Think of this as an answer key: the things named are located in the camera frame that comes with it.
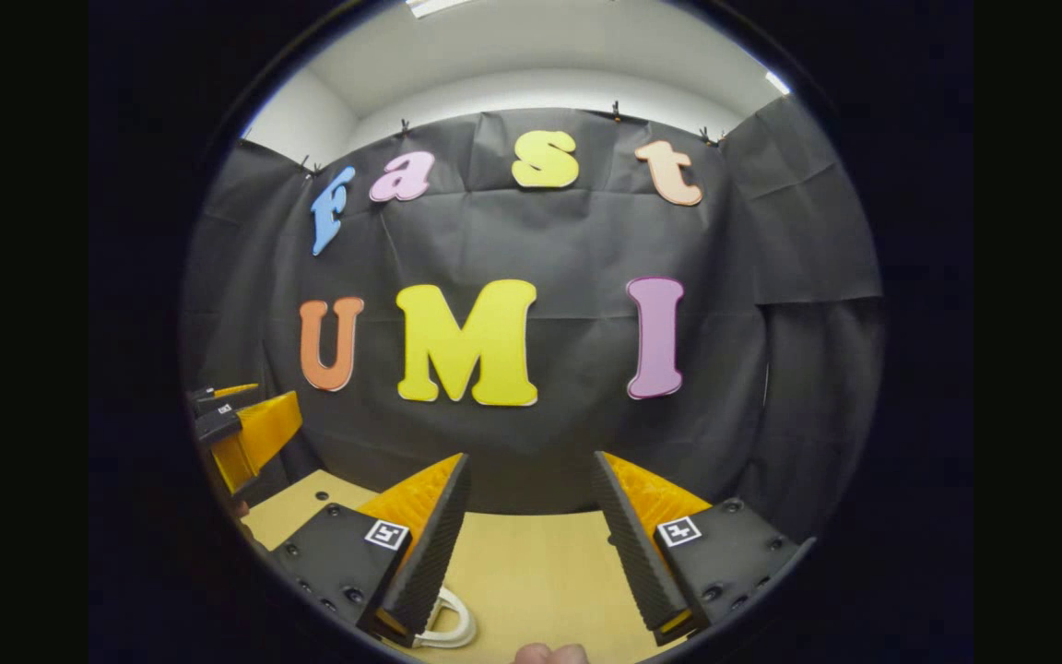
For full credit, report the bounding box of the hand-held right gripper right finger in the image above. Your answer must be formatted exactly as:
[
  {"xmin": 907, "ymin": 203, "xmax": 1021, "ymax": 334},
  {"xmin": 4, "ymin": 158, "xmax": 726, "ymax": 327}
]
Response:
[{"xmin": 591, "ymin": 450, "xmax": 815, "ymax": 647}]

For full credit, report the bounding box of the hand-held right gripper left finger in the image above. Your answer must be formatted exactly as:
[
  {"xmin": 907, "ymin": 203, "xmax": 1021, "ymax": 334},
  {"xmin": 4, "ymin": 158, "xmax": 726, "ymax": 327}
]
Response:
[{"xmin": 270, "ymin": 452, "xmax": 473, "ymax": 648}]

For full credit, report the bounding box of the black backdrop cloth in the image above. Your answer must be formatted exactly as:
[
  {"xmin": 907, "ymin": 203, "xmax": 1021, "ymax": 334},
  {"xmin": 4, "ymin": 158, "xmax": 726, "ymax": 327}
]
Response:
[{"xmin": 183, "ymin": 92, "xmax": 887, "ymax": 545}]

